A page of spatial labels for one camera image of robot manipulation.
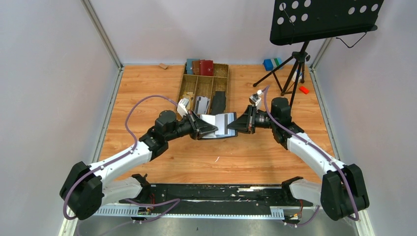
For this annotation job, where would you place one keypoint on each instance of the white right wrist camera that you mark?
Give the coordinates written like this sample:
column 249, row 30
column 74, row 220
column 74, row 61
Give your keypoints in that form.
column 256, row 98

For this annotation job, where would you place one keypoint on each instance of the woven wicker tray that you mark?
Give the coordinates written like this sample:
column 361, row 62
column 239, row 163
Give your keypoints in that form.
column 207, row 85

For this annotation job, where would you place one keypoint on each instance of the black music stand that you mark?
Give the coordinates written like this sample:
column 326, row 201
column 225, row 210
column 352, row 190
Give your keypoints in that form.
column 302, row 21

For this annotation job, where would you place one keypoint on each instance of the brown card wallet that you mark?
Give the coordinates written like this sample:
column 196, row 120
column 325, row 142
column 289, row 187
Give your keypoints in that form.
column 196, row 67

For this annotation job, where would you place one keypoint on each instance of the black card holder with sleeves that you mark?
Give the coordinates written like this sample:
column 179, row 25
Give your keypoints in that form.
column 222, row 120

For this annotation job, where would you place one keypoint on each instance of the green block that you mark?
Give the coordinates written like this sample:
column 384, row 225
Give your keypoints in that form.
column 276, row 62

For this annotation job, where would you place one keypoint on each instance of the blue block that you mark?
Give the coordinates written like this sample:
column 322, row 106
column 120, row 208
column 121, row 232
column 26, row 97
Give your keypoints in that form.
column 269, row 64

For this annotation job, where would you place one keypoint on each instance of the gold cards stack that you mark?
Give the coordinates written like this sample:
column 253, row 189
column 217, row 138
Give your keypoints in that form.
column 190, row 96

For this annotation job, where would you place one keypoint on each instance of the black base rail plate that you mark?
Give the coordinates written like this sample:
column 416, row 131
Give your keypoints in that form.
column 161, row 194

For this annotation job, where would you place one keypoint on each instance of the silver black cards stack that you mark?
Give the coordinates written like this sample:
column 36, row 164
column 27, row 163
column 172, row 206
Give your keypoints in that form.
column 201, row 105

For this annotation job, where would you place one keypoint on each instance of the blue card wallet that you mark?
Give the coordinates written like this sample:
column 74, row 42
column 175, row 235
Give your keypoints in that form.
column 189, row 66

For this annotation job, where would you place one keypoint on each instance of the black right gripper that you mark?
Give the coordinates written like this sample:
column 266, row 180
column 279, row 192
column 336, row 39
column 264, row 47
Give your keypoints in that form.
column 252, row 119

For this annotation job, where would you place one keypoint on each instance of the white slotted cable duct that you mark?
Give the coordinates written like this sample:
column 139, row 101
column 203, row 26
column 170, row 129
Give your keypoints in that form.
column 205, row 210

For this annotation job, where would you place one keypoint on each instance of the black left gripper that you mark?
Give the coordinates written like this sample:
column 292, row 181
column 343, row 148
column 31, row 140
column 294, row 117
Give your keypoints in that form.
column 194, row 127

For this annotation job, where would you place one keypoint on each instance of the red block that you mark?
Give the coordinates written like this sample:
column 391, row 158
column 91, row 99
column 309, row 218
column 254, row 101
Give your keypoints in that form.
column 304, row 90

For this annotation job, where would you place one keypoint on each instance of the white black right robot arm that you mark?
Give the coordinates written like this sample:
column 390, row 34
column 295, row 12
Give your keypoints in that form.
column 342, row 192

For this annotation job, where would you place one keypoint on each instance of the red card wallet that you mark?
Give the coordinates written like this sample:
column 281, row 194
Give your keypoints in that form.
column 206, row 67

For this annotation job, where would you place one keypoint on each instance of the small wooden block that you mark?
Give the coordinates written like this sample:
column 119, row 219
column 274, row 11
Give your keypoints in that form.
column 163, row 66

